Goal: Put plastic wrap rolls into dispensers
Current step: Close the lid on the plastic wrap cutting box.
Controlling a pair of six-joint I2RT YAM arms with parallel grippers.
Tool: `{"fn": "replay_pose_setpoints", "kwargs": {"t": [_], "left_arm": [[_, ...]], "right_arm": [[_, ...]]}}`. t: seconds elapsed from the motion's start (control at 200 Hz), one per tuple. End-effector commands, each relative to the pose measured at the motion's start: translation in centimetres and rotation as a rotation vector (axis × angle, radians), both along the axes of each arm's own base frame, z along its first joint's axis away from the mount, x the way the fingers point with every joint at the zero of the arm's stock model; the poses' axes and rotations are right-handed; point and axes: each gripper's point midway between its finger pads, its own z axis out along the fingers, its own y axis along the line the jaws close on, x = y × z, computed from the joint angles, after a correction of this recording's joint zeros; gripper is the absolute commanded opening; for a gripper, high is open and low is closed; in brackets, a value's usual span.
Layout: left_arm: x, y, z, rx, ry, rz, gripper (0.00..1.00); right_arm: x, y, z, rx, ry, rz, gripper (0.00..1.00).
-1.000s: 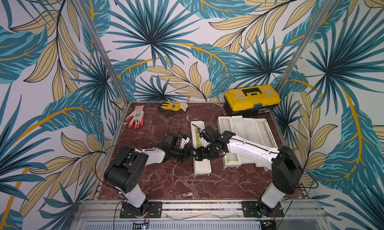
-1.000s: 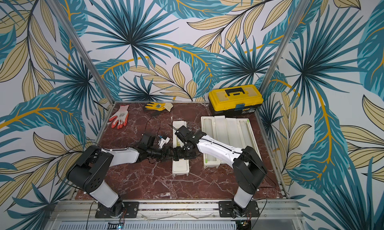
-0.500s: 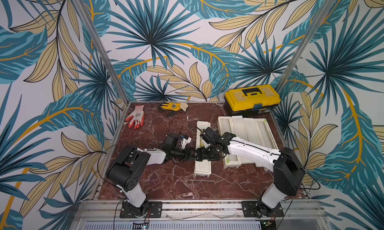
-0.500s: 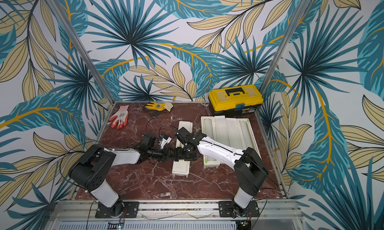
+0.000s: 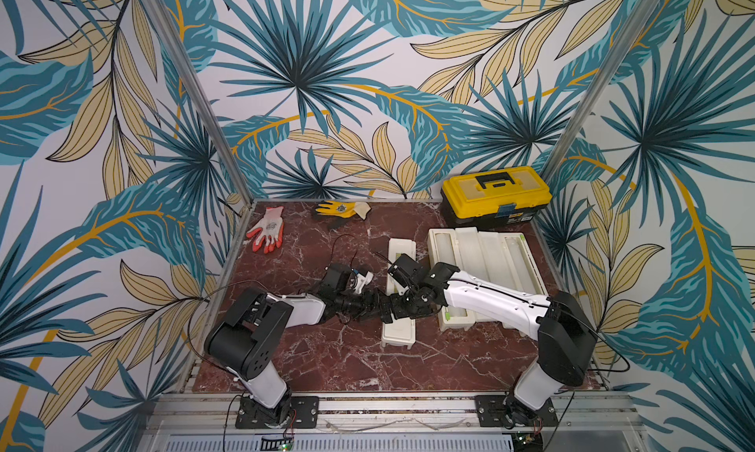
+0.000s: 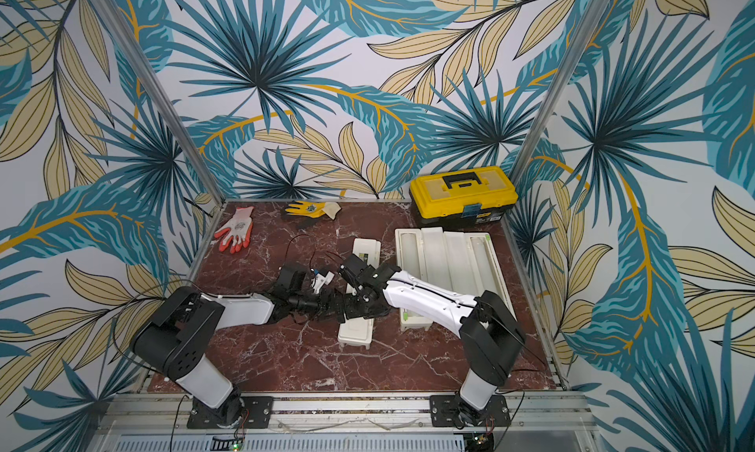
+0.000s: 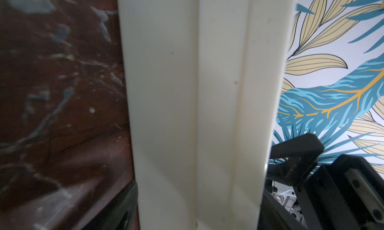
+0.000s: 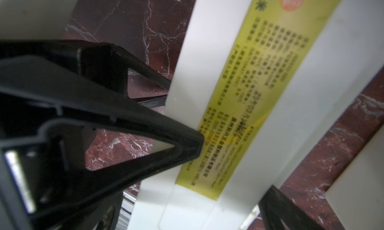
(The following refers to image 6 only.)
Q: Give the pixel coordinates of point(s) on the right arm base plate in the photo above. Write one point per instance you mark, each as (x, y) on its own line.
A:
(450, 411)

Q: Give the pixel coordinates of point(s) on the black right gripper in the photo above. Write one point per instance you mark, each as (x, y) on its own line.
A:
(357, 274)

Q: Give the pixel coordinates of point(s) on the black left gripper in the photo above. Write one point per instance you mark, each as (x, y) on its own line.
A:
(323, 310)

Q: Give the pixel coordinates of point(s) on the white wrap dispenser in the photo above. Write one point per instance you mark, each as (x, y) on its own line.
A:
(411, 256)

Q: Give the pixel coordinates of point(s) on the yellow black work glove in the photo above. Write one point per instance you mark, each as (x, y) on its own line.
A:
(313, 210)

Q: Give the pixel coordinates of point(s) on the red white work glove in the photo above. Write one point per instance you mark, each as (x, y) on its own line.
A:
(235, 234)

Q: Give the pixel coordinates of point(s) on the yellow black toolbox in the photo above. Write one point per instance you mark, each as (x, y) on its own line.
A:
(462, 199)

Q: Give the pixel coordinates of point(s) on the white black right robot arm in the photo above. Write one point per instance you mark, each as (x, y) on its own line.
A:
(491, 336)

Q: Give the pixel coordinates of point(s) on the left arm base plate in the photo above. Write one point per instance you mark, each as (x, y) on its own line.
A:
(249, 412)

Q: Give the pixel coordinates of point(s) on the white dispenser base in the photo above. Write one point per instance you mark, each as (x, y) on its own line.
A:
(472, 266)

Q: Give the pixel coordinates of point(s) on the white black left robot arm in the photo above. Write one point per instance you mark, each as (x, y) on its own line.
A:
(175, 338)

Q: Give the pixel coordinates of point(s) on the aluminium front rail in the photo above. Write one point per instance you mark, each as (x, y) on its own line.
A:
(314, 412)

